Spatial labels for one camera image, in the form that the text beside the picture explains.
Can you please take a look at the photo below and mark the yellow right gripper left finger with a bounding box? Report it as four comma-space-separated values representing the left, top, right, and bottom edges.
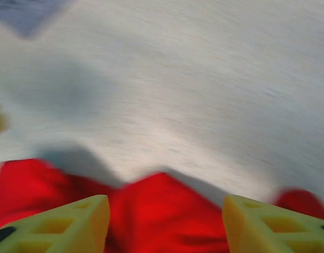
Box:
0, 194, 111, 253

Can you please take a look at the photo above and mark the red t-shirt with bear print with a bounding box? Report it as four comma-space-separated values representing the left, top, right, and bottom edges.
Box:
0, 157, 324, 253

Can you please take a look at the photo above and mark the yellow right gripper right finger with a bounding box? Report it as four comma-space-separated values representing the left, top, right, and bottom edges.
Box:
221, 194, 324, 253

